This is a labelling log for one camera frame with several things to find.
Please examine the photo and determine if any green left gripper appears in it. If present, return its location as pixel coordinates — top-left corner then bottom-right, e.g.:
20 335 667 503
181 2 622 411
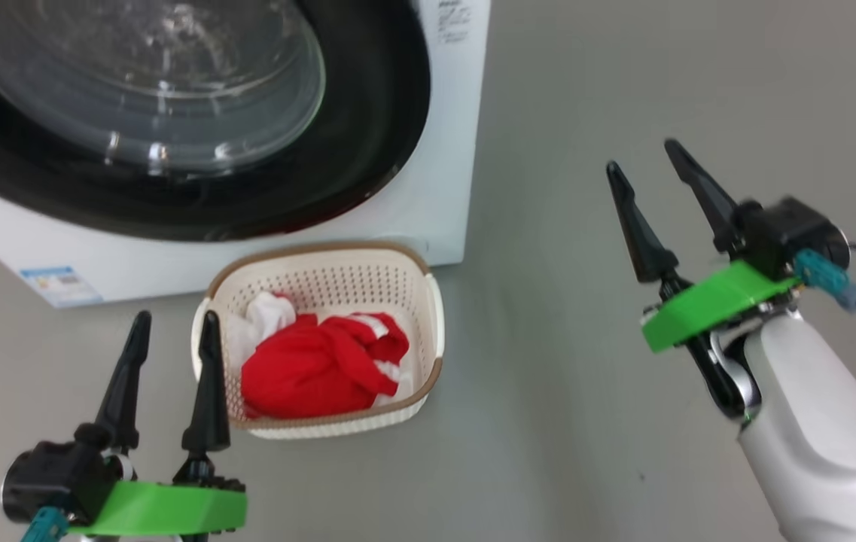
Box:
66 310 248 542

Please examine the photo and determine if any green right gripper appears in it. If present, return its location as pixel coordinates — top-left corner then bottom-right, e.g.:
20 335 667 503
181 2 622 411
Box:
606 139 801 353

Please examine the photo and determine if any red and white garment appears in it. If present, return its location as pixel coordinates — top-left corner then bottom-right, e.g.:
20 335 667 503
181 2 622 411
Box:
228 292 411 420

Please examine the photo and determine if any black glass washing machine door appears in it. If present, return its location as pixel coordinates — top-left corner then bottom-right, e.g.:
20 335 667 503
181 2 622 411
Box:
0 0 432 243

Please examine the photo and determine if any cream basket brown rim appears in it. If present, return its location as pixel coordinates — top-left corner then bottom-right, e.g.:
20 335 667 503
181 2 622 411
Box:
190 241 445 440

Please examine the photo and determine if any white washing machine body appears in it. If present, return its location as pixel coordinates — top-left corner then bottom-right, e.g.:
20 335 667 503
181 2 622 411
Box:
0 0 491 309

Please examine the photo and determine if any blue energy label sticker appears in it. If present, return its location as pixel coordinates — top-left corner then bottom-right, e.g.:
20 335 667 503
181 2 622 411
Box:
20 265 105 308

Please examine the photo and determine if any teal cable connector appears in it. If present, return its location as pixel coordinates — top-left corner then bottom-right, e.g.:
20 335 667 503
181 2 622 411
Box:
20 506 71 542
793 248 856 311

